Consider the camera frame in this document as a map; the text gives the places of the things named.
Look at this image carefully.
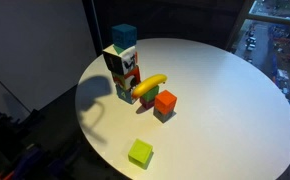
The yellow banana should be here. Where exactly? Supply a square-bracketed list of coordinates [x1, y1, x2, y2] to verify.
[131, 73, 168, 99]

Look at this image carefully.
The magenta cube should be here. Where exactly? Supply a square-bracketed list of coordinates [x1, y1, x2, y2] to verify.
[139, 96, 156, 110]

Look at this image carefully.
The red white picture cube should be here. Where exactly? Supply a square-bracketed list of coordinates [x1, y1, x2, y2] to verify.
[111, 65, 142, 92]

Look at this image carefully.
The blue picture cube number four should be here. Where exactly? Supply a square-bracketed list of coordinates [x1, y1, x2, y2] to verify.
[115, 83, 140, 105]

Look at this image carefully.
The orange cube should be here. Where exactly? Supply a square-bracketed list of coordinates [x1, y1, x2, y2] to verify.
[154, 89, 178, 116]

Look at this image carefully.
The gray cube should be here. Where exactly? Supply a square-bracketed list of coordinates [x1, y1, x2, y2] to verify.
[152, 107, 175, 124]

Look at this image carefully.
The white black picture cube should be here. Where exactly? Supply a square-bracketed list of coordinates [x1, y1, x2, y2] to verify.
[102, 44, 139, 76]

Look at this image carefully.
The teal foam cube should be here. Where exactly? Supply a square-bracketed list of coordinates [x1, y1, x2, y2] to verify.
[111, 23, 138, 50]

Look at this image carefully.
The lime yellow cube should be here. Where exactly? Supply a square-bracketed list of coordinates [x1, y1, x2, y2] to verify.
[127, 138, 154, 170]

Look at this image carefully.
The window frame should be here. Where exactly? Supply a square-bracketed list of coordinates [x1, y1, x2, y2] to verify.
[224, 0, 290, 52]

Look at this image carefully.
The orange red handle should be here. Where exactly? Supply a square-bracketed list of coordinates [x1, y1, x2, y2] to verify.
[0, 170, 15, 180]

